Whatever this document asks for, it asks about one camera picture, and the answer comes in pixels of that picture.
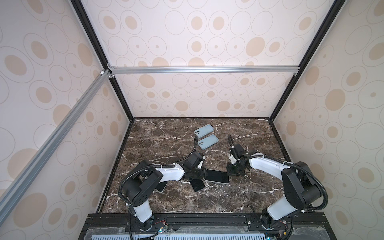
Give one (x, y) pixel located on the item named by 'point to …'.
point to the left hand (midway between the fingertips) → (211, 173)
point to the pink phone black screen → (217, 176)
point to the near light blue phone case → (208, 141)
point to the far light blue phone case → (204, 130)
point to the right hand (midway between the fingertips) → (228, 174)
